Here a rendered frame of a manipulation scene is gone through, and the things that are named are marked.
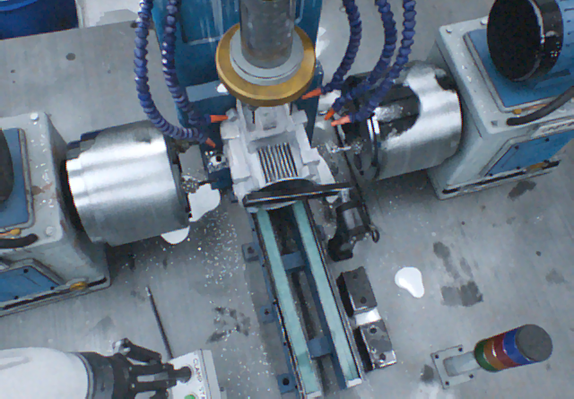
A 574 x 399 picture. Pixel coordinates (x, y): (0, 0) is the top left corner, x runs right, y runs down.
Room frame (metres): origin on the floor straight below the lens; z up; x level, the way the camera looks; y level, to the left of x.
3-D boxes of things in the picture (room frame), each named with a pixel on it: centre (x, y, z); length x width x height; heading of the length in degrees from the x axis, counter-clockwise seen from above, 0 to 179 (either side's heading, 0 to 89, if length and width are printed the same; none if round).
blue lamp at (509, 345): (0.17, -0.43, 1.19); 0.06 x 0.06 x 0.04
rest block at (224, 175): (0.59, 0.18, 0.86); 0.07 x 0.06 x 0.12; 112
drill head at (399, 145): (0.69, -0.26, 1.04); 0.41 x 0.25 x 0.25; 112
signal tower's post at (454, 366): (0.17, -0.43, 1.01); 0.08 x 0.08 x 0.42; 22
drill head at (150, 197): (0.43, 0.38, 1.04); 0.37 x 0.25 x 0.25; 112
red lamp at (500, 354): (0.17, -0.43, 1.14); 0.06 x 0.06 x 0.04
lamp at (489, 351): (0.17, -0.43, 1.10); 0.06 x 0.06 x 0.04
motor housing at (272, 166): (0.56, 0.05, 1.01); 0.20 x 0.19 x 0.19; 21
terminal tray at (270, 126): (0.60, 0.06, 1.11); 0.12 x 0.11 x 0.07; 21
